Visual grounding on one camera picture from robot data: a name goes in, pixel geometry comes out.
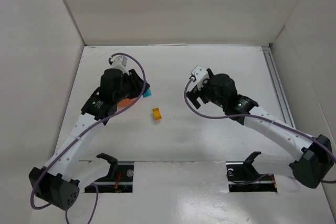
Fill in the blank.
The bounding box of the long teal lego brick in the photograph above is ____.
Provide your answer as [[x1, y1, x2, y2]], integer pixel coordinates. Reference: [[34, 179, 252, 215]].
[[142, 89, 152, 98]]

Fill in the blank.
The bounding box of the yellow black striped lego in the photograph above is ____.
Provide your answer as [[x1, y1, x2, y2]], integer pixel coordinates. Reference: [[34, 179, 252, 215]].
[[152, 108, 162, 121]]

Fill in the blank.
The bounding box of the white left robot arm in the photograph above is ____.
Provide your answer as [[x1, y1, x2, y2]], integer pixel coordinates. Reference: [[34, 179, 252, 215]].
[[28, 67, 150, 211]]

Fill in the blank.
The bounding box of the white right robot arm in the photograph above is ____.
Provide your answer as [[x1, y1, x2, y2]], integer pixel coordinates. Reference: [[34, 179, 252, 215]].
[[184, 66, 335, 189]]

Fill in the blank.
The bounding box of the orange round divided container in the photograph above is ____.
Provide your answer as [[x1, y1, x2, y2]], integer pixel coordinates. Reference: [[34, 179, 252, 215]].
[[117, 98, 136, 109]]

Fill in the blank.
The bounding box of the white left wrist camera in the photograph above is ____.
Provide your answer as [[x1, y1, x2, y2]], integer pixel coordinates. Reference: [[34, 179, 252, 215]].
[[109, 55, 128, 74]]

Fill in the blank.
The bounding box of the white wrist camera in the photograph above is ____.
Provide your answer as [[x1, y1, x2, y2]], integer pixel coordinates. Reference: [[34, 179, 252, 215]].
[[109, 55, 128, 74], [191, 65, 209, 90]]

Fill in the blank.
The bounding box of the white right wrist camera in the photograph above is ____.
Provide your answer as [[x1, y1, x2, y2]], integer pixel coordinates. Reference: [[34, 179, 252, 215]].
[[191, 65, 209, 90]]

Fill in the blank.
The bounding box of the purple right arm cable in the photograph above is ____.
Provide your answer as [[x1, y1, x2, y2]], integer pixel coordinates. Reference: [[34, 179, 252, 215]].
[[183, 76, 336, 184]]

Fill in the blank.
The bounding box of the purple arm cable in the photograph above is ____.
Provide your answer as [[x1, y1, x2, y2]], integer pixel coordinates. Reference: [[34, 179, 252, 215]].
[[30, 52, 146, 224], [183, 76, 336, 184]]

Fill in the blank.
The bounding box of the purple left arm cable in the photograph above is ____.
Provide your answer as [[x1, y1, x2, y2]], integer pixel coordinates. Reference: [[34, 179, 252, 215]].
[[30, 52, 146, 224]]

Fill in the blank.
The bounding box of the aluminium rail right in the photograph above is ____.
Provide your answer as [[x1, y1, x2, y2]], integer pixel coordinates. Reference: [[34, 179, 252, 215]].
[[261, 46, 296, 128]]

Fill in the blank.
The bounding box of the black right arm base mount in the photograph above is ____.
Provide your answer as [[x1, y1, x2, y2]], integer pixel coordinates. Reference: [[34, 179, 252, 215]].
[[226, 152, 277, 193]]

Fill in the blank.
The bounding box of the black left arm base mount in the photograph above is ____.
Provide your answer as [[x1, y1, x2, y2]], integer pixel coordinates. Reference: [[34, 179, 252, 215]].
[[81, 153, 134, 194]]

